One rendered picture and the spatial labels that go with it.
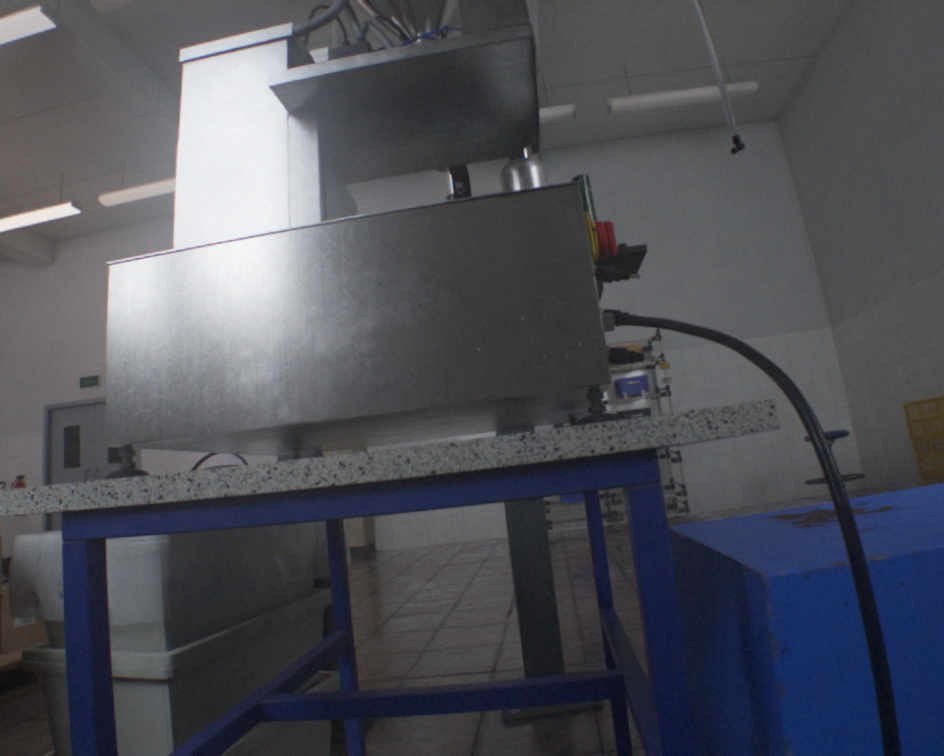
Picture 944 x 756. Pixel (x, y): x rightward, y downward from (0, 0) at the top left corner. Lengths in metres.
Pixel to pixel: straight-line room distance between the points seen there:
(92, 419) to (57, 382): 0.77
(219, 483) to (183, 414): 0.17
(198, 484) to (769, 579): 0.52
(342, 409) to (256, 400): 0.10
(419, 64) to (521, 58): 0.12
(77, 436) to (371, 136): 8.12
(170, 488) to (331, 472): 0.16
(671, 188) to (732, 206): 0.75
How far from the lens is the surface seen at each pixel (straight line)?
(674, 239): 6.99
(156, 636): 1.27
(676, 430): 0.49
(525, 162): 0.83
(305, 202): 0.74
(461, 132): 0.87
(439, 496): 0.50
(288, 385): 0.65
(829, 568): 0.58
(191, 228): 0.82
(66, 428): 8.92
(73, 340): 9.02
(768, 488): 6.75
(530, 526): 1.82
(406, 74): 0.76
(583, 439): 0.48
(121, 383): 0.77
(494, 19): 0.75
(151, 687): 1.28
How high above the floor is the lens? 0.72
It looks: 11 degrees up
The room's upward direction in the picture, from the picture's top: 7 degrees counter-clockwise
